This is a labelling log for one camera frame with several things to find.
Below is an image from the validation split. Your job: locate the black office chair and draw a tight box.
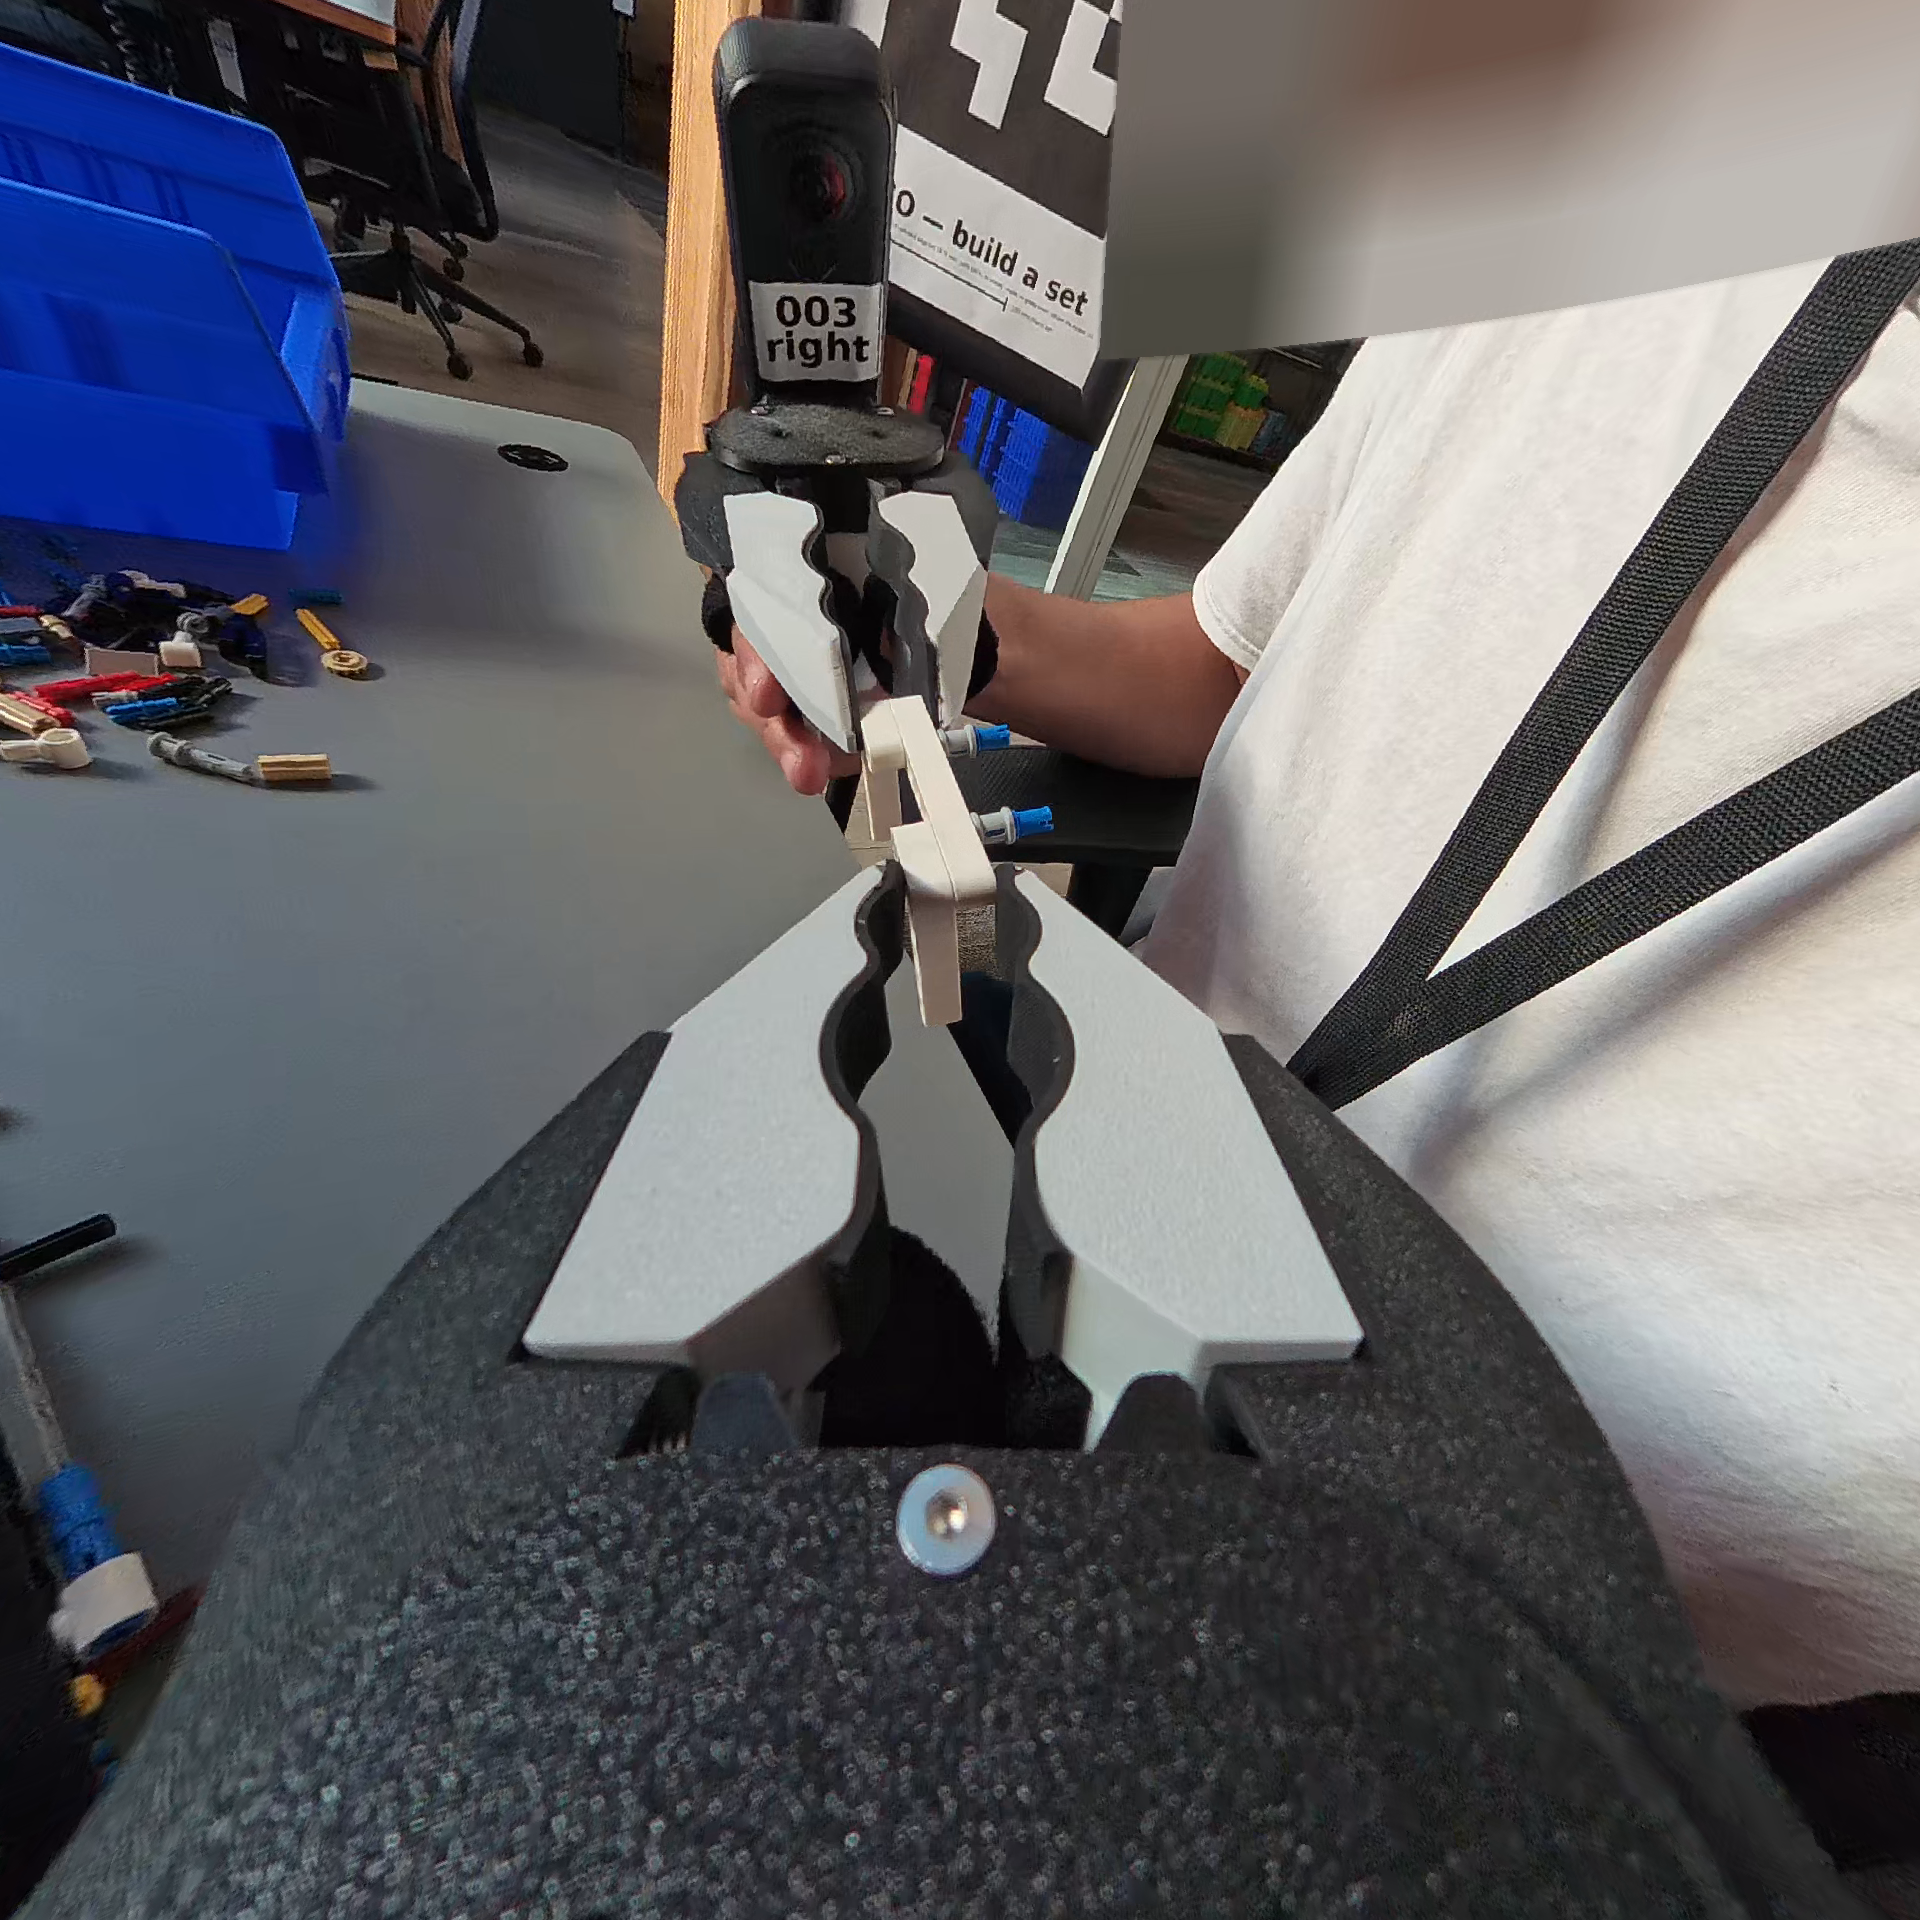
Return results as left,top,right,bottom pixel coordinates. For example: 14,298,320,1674
292,0,546,384

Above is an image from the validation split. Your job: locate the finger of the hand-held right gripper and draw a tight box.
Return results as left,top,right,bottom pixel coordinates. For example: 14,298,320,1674
723,492,872,753
874,488,993,730

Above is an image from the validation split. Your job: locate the black rod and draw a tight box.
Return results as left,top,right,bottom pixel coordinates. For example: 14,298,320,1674
0,1212,121,1287

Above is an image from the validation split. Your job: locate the white lego beam assembly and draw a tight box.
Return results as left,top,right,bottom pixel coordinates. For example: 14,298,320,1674
843,695,1060,1033

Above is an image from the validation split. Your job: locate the stack of green crates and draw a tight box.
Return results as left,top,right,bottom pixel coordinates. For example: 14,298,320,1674
1176,352,1311,456

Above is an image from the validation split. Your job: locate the person's white shirt torso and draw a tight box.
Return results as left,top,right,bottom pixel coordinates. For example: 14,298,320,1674
1127,239,1920,1711

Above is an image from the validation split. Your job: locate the white metal frame leg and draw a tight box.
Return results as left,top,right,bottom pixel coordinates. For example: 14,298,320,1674
1043,356,1192,601

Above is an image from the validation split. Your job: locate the blue storage bin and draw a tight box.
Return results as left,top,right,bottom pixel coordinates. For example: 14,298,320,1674
0,40,358,453
0,358,337,551

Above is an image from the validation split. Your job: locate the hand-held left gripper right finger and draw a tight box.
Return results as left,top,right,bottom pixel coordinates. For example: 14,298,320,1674
1009,865,1369,1450

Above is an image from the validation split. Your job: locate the person's right hand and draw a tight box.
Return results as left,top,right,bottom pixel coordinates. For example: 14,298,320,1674
718,642,876,797

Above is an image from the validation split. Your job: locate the wooden post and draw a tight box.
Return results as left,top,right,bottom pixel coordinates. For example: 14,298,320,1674
656,0,762,501

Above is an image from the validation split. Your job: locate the black shoulder strap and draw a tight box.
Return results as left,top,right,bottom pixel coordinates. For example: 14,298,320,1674
1288,237,1920,1114

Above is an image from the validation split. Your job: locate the white printed sign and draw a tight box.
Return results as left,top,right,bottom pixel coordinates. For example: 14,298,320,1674
874,0,1124,396

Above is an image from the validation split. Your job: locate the person's right forearm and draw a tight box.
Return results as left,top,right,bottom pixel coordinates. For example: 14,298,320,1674
972,574,1251,760

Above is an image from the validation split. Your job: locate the pile of loose lego pieces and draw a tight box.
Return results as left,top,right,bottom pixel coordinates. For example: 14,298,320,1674
0,567,380,791

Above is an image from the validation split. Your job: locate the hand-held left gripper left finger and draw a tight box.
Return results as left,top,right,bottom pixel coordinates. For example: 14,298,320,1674
522,864,912,1394

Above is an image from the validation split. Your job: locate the stack of blue crates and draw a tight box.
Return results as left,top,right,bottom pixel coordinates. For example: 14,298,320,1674
959,384,1096,529

